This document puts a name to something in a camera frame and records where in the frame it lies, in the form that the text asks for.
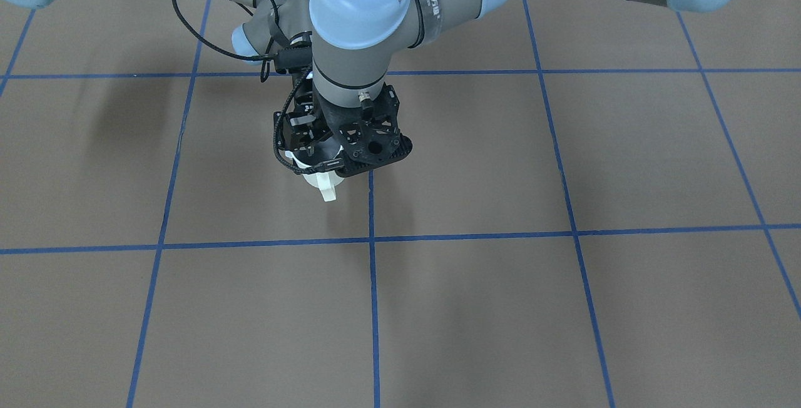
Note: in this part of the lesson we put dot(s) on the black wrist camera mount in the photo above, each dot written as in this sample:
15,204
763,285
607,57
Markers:
369,136

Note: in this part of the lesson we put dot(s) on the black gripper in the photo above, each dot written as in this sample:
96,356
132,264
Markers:
301,134

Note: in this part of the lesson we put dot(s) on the white ribbed mug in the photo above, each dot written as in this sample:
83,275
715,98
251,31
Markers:
322,151

